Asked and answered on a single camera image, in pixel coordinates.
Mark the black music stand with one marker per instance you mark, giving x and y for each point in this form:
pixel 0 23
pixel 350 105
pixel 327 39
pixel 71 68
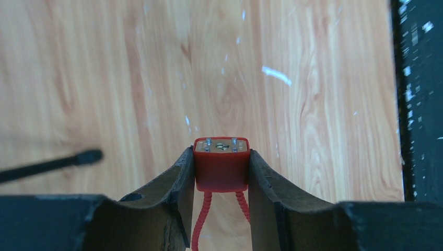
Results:
pixel 87 157

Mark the red cable lock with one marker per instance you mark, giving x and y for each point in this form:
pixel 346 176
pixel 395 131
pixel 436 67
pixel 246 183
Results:
pixel 221 166

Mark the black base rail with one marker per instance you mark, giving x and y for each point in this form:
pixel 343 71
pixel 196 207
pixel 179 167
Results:
pixel 417 40

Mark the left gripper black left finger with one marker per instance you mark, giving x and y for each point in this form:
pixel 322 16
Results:
pixel 157 216

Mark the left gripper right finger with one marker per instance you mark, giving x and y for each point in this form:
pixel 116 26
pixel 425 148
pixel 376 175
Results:
pixel 285 217

